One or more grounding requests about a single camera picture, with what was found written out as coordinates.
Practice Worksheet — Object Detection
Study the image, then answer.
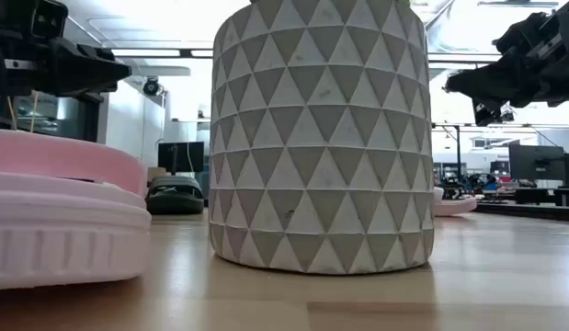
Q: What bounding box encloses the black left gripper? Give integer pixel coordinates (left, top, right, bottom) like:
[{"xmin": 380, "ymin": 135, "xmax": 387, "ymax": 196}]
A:
[{"xmin": 0, "ymin": 0, "xmax": 133, "ymax": 97}]

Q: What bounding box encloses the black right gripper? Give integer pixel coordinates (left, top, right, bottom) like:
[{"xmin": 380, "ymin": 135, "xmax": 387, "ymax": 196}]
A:
[{"xmin": 444, "ymin": 0, "xmax": 569, "ymax": 109}]

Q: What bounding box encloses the pink foam slide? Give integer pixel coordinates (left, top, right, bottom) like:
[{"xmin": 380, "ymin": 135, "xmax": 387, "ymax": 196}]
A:
[
  {"xmin": 433, "ymin": 186, "xmax": 478, "ymax": 218},
  {"xmin": 0, "ymin": 128, "xmax": 153, "ymax": 292}
]

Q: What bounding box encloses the black foam slide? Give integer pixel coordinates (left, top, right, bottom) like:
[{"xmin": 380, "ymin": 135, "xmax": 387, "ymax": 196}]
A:
[{"xmin": 144, "ymin": 176, "xmax": 206, "ymax": 216}]

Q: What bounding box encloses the ceiling strip light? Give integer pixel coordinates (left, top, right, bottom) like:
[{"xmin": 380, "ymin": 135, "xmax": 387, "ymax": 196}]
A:
[
  {"xmin": 428, "ymin": 52, "xmax": 502, "ymax": 64},
  {"xmin": 111, "ymin": 47, "xmax": 215, "ymax": 59}
]

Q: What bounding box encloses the brown cardboard box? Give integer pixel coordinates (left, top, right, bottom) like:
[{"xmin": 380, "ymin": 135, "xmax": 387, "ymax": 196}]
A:
[{"xmin": 147, "ymin": 165, "xmax": 168, "ymax": 183}]

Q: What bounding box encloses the black monitor on stand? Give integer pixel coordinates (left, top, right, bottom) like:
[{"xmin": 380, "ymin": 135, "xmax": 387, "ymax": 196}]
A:
[{"xmin": 157, "ymin": 141, "xmax": 206, "ymax": 176}]

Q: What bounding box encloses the black background desk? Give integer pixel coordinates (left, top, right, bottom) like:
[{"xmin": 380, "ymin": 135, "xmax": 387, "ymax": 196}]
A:
[{"xmin": 513, "ymin": 186, "xmax": 569, "ymax": 208}]

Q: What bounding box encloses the grey white triangle-patterned pot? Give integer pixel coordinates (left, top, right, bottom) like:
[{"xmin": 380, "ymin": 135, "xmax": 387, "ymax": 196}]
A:
[{"xmin": 208, "ymin": 0, "xmax": 436, "ymax": 276}]

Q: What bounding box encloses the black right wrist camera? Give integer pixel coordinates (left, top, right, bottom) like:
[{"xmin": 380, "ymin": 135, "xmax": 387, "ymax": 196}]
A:
[{"xmin": 493, "ymin": 12, "xmax": 536, "ymax": 55}]

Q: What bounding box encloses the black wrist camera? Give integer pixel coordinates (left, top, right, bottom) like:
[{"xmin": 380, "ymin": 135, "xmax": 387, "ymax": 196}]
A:
[
  {"xmin": 493, "ymin": 12, "xmax": 536, "ymax": 55},
  {"xmin": 30, "ymin": 0, "xmax": 69, "ymax": 39}
]

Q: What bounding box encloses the black round ceiling camera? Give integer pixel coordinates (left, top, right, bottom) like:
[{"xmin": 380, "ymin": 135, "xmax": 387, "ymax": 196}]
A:
[{"xmin": 142, "ymin": 76, "xmax": 162, "ymax": 97}]

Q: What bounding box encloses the yellow cable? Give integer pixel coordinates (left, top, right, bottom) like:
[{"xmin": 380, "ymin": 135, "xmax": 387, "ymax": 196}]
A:
[{"xmin": 6, "ymin": 91, "xmax": 39, "ymax": 133}]

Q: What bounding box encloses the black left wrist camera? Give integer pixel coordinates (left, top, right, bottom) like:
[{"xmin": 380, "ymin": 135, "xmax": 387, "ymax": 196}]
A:
[{"xmin": 30, "ymin": 0, "xmax": 69, "ymax": 39}]

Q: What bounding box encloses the black vertical post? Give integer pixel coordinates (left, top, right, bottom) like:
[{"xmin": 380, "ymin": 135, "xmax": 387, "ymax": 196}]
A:
[{"xmin": 454, "ymin": 123, "xmax": 463, "ymax": 180}]

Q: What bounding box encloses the black aluminium table frame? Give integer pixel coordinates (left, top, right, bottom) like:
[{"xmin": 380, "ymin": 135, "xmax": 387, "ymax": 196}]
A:
[{"xmin": 475, "ymin": 201, "xmax": 569, "ymax": 223}]

